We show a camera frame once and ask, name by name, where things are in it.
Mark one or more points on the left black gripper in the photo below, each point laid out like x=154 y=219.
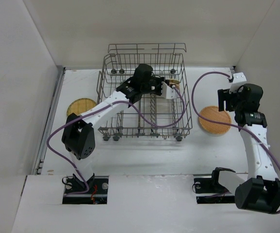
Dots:
x=159 y=86

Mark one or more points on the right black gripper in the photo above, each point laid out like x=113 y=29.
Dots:
x=222 y=100

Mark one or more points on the yellow woven plate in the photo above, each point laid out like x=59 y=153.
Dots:
x=80 y=106
x=173 y=82

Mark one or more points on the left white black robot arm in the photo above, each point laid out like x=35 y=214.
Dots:
x=79 y=137

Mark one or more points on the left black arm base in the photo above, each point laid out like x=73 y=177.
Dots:
x=75 y=191

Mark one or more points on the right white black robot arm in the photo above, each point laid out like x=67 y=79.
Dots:
x=261 y=191

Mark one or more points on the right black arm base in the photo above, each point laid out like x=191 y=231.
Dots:
x=209 y=191

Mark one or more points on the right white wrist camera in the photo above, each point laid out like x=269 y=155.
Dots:
x=238 y=80

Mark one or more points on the grey wire dish rack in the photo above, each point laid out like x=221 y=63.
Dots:
x=162 y=118

